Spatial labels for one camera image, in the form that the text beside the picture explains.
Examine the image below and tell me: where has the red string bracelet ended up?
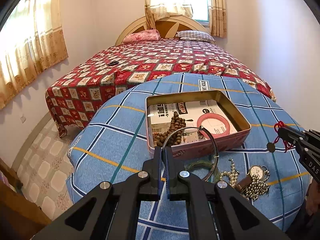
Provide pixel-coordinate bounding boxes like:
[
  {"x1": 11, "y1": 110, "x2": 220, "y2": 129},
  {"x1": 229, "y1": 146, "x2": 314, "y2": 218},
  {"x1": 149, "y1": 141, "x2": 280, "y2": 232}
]
[{"x1": 266, "y1": 120, "x2": 296, "y2": 153}]

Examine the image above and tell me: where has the green jade bracelet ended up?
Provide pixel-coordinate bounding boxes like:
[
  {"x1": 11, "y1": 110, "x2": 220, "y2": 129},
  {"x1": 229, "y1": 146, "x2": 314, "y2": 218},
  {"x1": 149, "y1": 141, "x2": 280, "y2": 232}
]
[{"x1": 184, "y1": 160, "x2": 220, "y2": 181}]

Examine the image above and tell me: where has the silver metal bangle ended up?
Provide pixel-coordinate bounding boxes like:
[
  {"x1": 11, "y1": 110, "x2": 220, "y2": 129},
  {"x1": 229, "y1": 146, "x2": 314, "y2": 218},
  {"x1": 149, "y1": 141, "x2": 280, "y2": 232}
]
[{"x1": 158, "y1": 126, "x2": 221, "y2": 181}]

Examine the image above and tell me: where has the silver metal bead bracelet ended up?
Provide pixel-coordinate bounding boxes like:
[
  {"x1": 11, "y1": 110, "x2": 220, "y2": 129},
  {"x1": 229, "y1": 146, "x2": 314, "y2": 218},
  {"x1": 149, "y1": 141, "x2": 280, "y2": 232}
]
[{"x1": 243, "y1": 169, "x2": 271, "y2": 202}]

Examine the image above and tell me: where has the gold wrist watch brown strap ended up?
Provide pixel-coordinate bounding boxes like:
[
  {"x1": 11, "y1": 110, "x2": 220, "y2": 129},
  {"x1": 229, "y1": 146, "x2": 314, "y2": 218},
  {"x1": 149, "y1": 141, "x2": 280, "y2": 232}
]
[{"x1": 235, "y1": 164, "x2": 269, "y2": 194}]

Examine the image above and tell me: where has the pink metal tin box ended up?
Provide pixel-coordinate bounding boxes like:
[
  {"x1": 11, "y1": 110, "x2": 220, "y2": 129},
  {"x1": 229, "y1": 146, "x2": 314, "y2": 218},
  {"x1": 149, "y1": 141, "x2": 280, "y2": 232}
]
[{"x1": 145, "y1": 90, "x2": 251, "y2": 160}]

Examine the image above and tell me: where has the blue plaid tablecloth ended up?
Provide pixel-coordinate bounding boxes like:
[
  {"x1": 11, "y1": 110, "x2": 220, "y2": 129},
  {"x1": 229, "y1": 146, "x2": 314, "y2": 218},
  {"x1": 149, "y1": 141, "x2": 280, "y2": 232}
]
[{"x1": 65, "y1": 73, "x2": 312, "y2": 240}]

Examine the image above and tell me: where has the brown wooden furniture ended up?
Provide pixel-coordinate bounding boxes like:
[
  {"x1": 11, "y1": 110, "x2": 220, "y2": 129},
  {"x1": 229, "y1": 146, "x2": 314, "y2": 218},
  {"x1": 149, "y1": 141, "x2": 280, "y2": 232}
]
[{"x1": 1, "y1": 161, "x2": 52, "y2": 239}]

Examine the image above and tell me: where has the pink bangle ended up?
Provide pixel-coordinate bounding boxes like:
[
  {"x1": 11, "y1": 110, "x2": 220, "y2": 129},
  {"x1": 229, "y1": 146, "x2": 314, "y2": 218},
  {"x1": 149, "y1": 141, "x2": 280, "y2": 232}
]
[{"x1": 197, "y1": 113, "x2": 231, "y2": 139}]

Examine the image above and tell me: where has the red patterned bedspread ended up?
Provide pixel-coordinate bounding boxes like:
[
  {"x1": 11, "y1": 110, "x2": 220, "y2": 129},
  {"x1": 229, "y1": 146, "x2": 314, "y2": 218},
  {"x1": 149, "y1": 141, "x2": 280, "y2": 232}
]
[{"x1": 45, "y1": 38, "x2": 276, "y2": 137}]

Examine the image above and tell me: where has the yellow right curtain panel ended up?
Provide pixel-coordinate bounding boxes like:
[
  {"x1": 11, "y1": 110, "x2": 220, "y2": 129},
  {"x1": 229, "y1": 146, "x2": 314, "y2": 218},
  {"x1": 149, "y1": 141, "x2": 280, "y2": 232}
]
[{"x1": 209, "y1": 0, "x2": 227, "y2": 38}]

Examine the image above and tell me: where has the plaid checked pillow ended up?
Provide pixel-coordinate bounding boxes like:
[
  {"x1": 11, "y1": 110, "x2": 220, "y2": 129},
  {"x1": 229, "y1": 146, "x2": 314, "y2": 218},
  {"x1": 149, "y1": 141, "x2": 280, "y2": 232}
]
[{"x1": 176, "y1": 30, "x2": 215, "y2": 43}]

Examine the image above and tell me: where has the small black object on bed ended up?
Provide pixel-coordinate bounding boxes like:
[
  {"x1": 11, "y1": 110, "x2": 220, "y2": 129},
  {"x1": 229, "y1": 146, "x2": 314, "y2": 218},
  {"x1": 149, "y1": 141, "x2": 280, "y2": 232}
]
[{"x1": 108, "y1": 61, "x2": 119, "y2": 66}]

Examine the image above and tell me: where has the cream wooden headboard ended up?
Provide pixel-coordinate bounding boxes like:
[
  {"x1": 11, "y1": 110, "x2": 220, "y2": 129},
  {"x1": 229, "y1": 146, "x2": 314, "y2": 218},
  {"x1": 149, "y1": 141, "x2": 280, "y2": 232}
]
[{"x1": 115, "y1": 15, "x2": 209, "y2": 46}]

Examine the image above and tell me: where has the pink floral pillow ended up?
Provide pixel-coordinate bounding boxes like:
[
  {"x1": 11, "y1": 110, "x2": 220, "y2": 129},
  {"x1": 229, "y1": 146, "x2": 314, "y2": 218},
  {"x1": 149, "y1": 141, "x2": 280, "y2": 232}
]
[{"x1": 123, "y1": 29, "x2": 161, "y2": 44}]

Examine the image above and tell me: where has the yellow tied left curtain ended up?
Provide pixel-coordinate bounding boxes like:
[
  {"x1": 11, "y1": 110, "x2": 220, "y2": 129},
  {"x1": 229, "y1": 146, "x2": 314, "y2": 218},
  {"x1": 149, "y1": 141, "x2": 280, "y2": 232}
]
[{"x1": 145, "y1": 0, "x2": 193, "y2": 29}]

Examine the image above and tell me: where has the yellow side window curtain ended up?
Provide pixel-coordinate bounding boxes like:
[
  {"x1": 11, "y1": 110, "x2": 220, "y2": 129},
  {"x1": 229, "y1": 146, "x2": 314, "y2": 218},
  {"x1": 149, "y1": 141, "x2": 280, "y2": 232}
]
[{"x1": 1, "y1": 0, "x2": 68, "y2": 108}]

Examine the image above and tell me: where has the brown wooden bead bracelet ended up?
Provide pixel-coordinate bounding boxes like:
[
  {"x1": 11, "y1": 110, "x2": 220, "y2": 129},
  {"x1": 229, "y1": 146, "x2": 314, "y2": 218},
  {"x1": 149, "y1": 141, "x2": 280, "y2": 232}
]
[{"x1": 152, "y1": 110, "x2": 187, "y2": 147}]

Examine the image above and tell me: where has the white wall socket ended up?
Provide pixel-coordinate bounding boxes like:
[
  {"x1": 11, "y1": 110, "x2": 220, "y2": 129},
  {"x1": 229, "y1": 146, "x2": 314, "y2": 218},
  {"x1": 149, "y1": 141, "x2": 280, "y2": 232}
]
[{"x1": 20, "y1": 115, "x2": 26, "y2": 123}]

